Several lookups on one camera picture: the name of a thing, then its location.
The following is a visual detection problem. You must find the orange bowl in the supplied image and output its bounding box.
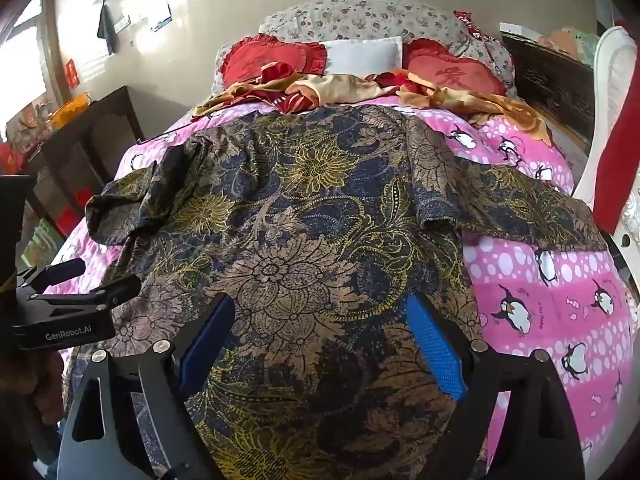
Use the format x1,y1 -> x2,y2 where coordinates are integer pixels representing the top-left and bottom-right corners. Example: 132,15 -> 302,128
47,91 -> 91,126

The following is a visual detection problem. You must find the black cable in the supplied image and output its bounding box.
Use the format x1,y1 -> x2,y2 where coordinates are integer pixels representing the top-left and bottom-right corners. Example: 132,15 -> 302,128
149,126 -> 197,141

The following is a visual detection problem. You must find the red white garment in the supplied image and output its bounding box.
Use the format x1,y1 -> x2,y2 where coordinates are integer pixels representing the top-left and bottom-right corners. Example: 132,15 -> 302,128
572,25 -> 640,281

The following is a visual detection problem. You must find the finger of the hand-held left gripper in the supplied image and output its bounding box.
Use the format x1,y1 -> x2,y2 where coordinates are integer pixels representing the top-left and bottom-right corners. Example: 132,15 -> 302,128
30,274 -> 143,312
27,257 -> 87,295

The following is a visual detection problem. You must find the white pillow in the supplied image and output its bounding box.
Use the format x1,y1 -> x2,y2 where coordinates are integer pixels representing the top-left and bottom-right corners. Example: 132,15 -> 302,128
320,36 -> 403,77

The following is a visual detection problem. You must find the pink penguin blanket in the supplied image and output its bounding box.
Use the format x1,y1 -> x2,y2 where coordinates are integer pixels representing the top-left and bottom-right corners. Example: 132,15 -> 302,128
42,100 -> 636,480

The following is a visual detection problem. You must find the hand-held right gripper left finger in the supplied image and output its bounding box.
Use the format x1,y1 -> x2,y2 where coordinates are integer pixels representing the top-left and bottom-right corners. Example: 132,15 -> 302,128
60,292 -> 237,480

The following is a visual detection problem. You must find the person's left hand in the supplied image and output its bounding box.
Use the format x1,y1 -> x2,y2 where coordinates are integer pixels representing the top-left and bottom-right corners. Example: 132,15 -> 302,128
0,351 -> 66,426

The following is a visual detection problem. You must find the red box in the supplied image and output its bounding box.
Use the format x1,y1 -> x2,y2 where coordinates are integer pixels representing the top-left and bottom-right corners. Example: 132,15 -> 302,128
55,187 -> 93,236

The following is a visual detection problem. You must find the window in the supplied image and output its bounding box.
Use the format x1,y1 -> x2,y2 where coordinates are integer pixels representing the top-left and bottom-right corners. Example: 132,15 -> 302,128
0,0 -> 63,126

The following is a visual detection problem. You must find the pastel packages heap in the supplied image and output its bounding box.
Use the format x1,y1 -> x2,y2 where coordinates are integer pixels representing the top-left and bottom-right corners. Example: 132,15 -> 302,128
537,27 -> 601,66

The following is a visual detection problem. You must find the red heart pillow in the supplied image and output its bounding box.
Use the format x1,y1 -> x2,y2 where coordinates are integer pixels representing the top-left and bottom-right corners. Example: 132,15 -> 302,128
402,38 -> 508,97
220,34 -> 328,88

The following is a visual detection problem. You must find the dark gold floral shirt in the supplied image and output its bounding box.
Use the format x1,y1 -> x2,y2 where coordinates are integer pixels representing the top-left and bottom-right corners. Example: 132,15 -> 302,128
67,105 -> 608,480

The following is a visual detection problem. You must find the gold red satin cloth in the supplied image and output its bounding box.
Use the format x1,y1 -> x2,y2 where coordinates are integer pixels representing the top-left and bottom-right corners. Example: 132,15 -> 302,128
192,62 -> 553,148

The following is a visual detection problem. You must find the dark carved wooden nightstand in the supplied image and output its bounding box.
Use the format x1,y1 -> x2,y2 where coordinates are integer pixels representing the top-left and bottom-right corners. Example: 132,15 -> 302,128
500,32 -> 598,153

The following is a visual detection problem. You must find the dark hanging cloth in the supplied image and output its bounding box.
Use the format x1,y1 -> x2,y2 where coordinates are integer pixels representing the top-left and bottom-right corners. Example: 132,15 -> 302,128
96,2 -> 118,56

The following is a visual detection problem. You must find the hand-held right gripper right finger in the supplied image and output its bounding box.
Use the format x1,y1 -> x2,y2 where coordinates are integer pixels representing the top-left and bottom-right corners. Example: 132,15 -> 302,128
406,291 -> 587,480

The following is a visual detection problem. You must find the red patterned cushion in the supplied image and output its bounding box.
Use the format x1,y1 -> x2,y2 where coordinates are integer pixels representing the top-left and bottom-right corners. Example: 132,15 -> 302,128
452,10 -> 501,43

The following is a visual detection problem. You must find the dark wooden desk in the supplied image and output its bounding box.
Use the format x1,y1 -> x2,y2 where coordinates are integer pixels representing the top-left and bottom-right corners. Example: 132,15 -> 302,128
22,85 -> 146,241

